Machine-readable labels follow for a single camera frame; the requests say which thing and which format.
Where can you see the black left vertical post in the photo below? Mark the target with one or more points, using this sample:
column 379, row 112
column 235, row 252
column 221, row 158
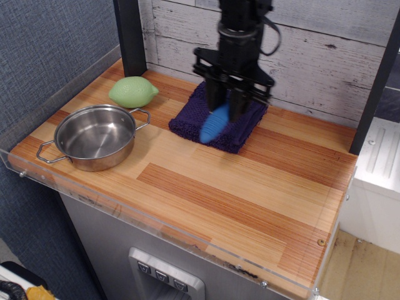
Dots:
column 130, row 35

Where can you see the grey toy fridge cabinet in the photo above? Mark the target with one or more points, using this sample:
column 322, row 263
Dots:
column 107, row 241

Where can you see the black right vertical post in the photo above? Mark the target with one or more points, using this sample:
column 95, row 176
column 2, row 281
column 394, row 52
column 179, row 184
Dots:
column 377, row 89

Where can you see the white toy sink unit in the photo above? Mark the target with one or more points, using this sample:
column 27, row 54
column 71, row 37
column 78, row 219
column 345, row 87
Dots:
column 370, row 210

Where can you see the stainless steel pot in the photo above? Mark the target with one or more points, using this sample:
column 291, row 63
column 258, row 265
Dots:
column 98, row 137

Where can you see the blue handled metal spoon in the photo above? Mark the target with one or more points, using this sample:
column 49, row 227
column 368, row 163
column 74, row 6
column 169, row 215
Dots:
column 214, row 124

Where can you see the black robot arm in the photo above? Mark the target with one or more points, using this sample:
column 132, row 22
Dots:
column 245, row 16

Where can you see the silver dispenser button panel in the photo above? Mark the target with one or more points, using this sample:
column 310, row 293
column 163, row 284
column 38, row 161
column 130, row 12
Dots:
column 157, row 279

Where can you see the black vertical post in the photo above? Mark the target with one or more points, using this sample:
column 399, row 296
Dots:
column 130, row 35
column 377, row 89

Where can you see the clear acrylic table guard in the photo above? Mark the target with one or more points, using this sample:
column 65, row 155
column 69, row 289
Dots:
column 267, row 220

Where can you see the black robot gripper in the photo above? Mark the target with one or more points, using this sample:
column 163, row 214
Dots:
column 234, row 65

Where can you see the green plastic lemon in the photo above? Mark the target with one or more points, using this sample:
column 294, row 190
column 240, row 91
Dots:
column 133, row 92

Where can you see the yellow object bottom left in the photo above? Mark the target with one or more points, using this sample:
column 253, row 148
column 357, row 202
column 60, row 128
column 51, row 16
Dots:
column 39, row 293

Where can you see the purple folded cloth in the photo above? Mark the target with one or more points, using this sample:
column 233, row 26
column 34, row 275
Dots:
column 190, row 119

